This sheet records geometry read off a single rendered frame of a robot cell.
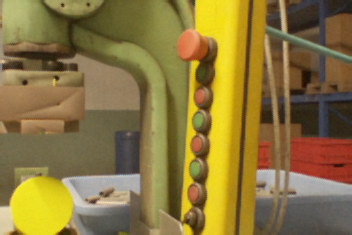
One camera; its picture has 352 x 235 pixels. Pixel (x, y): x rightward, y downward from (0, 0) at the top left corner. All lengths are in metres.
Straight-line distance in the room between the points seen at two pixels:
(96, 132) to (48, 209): 8.37
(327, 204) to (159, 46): 0.49
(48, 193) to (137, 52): 0.20
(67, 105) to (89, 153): 8.39
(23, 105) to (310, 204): 0.60
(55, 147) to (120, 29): 8.26
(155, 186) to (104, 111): 8.34
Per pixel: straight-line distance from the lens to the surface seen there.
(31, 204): 0.58
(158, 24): 0.65
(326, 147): 4.33
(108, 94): 8.97
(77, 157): 8.92
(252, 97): 0.62
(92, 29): 0.63
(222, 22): 0.61
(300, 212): 0.95
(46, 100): 0.55
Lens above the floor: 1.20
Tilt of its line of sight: level
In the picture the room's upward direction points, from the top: straight up
